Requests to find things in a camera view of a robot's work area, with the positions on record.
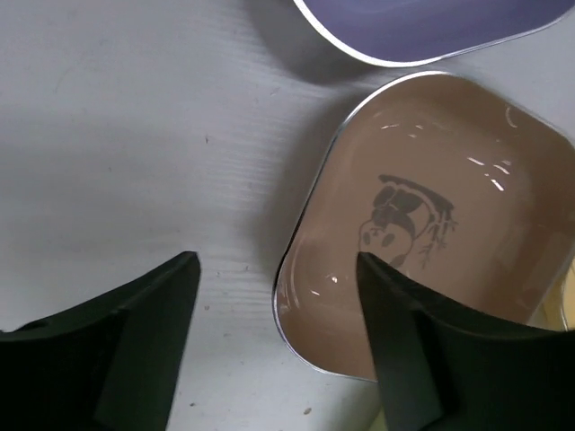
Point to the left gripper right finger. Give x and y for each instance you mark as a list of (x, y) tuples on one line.
[(442, 365)]

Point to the yellow panda plate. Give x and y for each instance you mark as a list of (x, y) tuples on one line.
[(556, 312)]

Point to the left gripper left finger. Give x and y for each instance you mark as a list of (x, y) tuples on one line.
[(111, 363)]

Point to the purple panda plate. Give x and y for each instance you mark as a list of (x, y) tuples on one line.
[(416, 33)]

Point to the brown panda plate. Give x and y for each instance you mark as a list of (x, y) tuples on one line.
[(447, 181)]

